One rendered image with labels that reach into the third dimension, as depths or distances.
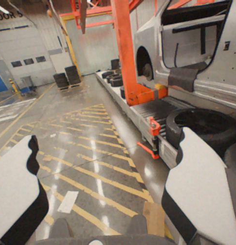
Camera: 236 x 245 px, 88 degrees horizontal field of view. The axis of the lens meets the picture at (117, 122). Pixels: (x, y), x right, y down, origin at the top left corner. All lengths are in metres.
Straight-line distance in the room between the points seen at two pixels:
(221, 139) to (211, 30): 1.72
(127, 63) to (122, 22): 0.43
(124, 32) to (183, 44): 0.91
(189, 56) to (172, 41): 0.37
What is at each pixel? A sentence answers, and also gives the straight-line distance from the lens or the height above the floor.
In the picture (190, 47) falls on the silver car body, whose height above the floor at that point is 1.16.
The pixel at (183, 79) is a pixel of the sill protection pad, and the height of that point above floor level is 0.90.
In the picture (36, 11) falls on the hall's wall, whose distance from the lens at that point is 12.89.
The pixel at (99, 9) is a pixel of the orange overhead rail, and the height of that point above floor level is 3.32.
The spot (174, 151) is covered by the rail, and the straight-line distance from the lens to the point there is 1.31.
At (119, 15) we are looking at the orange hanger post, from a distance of 1.83.
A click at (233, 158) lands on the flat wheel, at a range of 1.22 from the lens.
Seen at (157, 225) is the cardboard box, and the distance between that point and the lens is 1.19.
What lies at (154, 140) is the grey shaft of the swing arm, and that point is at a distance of 1.48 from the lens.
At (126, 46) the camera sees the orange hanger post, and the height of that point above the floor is 1.34.
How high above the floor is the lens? 1.30
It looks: 30 degrees down
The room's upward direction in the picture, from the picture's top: 12 degrees counter-clockwise
